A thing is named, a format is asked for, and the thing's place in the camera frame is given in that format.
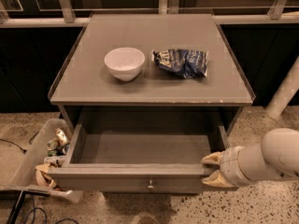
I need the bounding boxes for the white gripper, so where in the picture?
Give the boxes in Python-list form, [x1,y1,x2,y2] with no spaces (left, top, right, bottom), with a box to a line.
[201,147,253,188]

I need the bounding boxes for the grey top drawer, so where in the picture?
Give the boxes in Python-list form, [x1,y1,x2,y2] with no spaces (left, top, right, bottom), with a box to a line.
[47,106,239,194]

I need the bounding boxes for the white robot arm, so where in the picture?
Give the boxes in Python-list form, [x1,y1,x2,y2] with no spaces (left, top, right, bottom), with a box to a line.
[201,128,299,188]

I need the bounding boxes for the grey drawer cabinet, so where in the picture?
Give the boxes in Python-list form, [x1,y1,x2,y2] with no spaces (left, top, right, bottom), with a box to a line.
[49,14,255,126]

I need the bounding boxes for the blue crumpled chip bag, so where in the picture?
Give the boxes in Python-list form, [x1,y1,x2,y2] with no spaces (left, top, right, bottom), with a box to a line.
[151,49,208,79]

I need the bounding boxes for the white ceramic bowl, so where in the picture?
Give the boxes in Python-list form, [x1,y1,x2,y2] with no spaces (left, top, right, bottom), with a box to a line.
[104,48,145,81]

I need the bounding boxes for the crushed can in bin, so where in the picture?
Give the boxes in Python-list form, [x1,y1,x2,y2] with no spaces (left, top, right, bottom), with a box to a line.
[55,128,70,146]

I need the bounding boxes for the beige crumpled wrapper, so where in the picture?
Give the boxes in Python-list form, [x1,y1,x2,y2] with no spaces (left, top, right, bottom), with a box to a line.
[36,163,58,189]

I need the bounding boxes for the clear plastic bin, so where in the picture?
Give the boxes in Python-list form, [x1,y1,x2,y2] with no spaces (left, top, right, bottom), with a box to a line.
[0,119,82,203]

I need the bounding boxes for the black bar on floor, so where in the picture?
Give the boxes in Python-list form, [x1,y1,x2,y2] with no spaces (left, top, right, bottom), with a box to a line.
[7,190,26,224]

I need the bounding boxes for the metal window frame rail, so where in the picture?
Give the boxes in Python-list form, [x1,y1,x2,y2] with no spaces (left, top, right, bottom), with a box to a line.
[0,0,299,28]

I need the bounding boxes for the blue floor cable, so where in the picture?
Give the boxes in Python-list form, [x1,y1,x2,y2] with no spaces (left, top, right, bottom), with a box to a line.
[22,193,80,224]

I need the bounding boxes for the black floor cable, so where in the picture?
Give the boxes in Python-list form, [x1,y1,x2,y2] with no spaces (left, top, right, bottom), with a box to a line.
[0,131,40,155]

